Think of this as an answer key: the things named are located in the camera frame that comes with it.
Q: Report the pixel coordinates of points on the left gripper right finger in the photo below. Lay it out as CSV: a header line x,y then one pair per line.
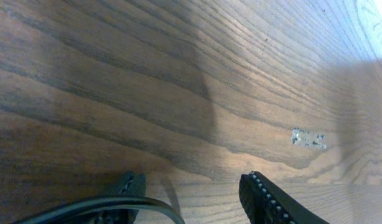
x,y
266,203

